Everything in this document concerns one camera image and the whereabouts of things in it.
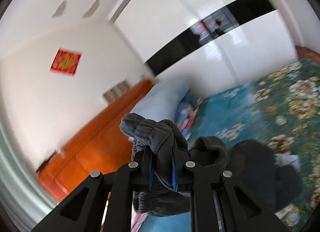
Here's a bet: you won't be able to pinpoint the red paper wall decoration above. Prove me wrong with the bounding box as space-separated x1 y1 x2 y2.
50 49 81 76

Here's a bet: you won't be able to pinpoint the white glossy wardrobe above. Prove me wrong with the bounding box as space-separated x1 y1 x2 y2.
110 0 298 96

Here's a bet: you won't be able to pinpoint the dark grey sweatpants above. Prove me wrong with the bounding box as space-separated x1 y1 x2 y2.
120 113 302 217

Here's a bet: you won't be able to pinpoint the wall switch panel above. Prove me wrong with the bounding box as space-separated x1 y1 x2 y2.
103 80 130 104

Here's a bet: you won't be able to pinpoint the teal floral bedspread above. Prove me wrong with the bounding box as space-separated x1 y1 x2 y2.
135 58 320 232

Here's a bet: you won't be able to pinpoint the orange wooden headboard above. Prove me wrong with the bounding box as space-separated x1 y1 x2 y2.
37 80 153 202

